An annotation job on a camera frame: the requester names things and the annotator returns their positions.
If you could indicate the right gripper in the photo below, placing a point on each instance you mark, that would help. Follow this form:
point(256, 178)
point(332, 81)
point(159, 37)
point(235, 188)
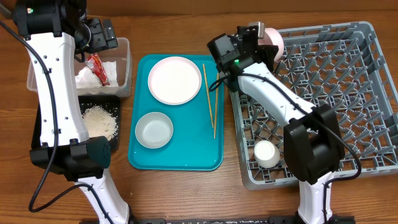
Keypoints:
point(265, 58)

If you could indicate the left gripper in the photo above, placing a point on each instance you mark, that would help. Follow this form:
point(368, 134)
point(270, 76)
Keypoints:
point(100, 41)

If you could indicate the white pink-rimmed bowl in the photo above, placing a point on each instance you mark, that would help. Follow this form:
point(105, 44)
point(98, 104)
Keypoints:
point(273, 37)

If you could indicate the red snack wrapper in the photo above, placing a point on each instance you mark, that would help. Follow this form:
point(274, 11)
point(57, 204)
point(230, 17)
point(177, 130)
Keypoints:
point(95, 64)

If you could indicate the white napkin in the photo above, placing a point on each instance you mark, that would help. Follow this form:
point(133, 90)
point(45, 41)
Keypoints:
point(87, 79)

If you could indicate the wooden chopstick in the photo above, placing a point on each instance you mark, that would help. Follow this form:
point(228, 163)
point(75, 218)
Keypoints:
point(208, 95)
point(216, 113)

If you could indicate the large white plate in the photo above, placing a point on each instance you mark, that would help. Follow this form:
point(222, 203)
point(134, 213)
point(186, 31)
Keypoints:
point(174, 80)

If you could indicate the rice pile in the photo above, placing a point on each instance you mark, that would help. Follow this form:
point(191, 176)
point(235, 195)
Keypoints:
point(99, 122)

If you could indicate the grey bowl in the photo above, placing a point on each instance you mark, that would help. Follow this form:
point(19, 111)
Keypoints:
point(154, 130)

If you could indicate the white cup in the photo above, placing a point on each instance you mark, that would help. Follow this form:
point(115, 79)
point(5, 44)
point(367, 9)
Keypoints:
point(266, 154)

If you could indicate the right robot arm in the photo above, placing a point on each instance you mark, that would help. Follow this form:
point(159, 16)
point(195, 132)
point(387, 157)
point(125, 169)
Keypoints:
point(312, 140)

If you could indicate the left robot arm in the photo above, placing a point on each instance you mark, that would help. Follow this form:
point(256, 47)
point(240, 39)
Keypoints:
point(54, 32)

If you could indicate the grey dishwasher rack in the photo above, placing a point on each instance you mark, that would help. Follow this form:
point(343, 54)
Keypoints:
point(341, 65)

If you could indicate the clear plastic bin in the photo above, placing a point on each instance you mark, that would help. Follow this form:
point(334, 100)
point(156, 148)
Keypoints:
point(122, 84)

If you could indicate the black plastic tray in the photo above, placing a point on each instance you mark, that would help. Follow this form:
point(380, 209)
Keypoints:
point(110, 103)

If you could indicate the teal serving tray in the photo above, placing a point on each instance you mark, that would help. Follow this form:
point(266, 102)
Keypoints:
point(192, 146)

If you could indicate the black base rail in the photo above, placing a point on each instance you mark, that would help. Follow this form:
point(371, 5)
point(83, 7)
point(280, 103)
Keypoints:
point(271, 220)

